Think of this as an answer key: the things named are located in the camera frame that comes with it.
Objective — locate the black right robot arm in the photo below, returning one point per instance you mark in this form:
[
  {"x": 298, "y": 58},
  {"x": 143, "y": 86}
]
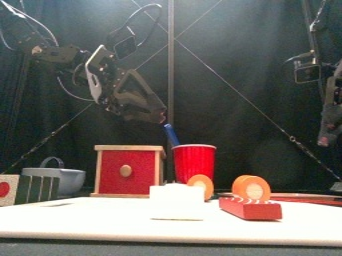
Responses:
[{"x": 313, "y": 40}]

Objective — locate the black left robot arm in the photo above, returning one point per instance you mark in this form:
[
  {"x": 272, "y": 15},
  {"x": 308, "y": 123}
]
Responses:
[{"x": 58, "y": 53}]

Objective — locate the red white-striped salmon block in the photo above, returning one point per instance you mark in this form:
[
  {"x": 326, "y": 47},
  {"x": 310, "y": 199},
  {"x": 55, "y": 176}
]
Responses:
[{"x": 254, "y": 210}]

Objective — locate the blue marker pen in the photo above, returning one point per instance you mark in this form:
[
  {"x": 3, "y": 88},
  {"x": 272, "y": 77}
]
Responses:
[{"x": 170, "y": 135}]

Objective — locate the red wooden drawer box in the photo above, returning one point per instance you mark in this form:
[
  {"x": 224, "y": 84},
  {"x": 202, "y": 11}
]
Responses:
[{"x": 125, "y": 163}]

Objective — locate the red plastic cup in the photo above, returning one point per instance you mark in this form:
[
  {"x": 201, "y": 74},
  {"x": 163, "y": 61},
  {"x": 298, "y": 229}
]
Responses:
[{"x": 194, "y": 163}]

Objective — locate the flat red tray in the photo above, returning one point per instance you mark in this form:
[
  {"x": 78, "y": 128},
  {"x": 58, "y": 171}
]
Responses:
[{"x": 308, "y": 199}]

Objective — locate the orange toy roll cylinder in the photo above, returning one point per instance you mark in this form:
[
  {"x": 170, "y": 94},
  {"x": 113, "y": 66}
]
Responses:
[
  {"x": 204, "y": 181},
  {"x": 242, "y": 186}
]

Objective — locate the white speckled rice block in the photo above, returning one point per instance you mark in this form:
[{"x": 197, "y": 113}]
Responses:
[{"x": 175, "y": 203}]

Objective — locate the green striped red-dot block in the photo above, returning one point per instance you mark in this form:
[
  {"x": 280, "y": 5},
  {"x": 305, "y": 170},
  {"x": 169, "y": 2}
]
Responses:
[{"x": 35, "y": 188}]

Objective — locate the white cutting board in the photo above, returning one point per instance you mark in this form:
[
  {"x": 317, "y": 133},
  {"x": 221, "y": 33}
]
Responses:
[{"x": 89, "y": 220}]

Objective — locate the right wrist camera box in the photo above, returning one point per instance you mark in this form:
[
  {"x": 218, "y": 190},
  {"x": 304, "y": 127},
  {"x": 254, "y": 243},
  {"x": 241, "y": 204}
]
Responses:
[{"x": 308, "y": 73}]

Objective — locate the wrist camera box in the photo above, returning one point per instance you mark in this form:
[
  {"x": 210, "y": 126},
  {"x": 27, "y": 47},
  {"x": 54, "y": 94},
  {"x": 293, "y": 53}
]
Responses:
[
  {"x": 308, "y": 73},
  {"x": 125, "y": 45}
]

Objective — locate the vertical metal frame pole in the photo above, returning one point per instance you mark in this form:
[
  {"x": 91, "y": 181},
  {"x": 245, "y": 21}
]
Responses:
[{"x": 171, "y": 66}]

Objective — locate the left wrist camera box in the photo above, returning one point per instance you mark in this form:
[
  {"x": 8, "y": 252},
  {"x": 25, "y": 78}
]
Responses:
[{"x": 125, "y": 45}]

